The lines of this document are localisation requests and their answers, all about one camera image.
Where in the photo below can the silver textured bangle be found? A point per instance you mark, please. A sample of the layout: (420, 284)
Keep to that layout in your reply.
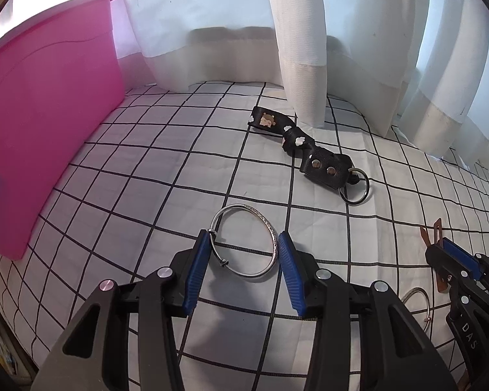
(274, 242)

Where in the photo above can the pink plastic bin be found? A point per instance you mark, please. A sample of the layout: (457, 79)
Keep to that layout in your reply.
(45, 130)

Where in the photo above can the sheer white curtain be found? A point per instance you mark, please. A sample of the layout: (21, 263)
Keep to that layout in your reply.
(195, 8)

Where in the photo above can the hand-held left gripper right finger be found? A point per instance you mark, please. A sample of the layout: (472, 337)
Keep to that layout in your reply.
(293, 277)

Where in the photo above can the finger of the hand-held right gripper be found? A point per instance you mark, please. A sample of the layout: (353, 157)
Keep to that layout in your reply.
(468, 293)
(460, 254)

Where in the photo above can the brown hair clip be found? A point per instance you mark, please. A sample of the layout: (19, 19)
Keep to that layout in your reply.
(431, 234)

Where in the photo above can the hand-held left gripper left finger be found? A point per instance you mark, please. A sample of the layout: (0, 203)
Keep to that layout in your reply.
(195, 277)

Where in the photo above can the thick white curtain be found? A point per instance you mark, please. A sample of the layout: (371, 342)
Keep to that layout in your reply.
(301, 49)

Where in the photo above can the colourful printed item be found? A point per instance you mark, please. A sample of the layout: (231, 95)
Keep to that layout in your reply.
(0, 342)

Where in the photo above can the white black-checked cloth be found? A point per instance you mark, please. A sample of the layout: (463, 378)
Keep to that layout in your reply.
(146, 195)

